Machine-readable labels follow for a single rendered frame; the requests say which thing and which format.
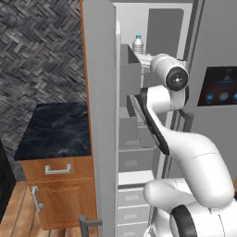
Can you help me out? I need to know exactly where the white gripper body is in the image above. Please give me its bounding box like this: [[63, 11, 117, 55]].
[[138, 53, 155, 68]]

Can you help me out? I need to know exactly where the grey freezer door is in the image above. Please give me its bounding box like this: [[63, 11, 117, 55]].
[[81, 0, 143, 237]]

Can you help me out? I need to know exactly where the grey fridge door with screen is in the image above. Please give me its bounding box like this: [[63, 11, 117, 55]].
[[168, 0, 237, 193]]

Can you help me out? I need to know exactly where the white freezer drawer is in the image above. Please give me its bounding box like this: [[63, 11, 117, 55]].
[[117, 205, 153, 226], [117, 221, 150, 237], [117, 186, 150, 208]]

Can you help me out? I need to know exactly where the wooden cupboard door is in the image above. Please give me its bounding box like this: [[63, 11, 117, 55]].
[[28, 177, 99, 231]]

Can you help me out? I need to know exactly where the clear plastic water bottle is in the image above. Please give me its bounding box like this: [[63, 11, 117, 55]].
[[131, 34, 145, 56]]

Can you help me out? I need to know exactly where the grey fridge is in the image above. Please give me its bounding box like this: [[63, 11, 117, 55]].
[[111, 0, 237, 237]]

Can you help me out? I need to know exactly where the wooden fridge side panel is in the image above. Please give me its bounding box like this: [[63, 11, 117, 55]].
[[79, 0, 94, 156]]

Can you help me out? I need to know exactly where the wooden drawer front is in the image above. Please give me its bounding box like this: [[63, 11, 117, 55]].
[[20, 155, 94, 184]]

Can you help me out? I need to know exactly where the black appliance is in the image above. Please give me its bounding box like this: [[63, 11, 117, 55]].
[[0, 138, 18, 224]]

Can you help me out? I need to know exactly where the silver drawer handle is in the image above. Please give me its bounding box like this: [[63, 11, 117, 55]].
[[44, 163, 73, 176]]

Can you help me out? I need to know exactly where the grey freezer door handle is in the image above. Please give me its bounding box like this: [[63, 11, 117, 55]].
[[79, 214, 104, 237]]

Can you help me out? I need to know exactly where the silver cupboard door handle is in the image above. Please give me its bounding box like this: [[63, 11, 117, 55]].
[[30, 185, 44, 214]]

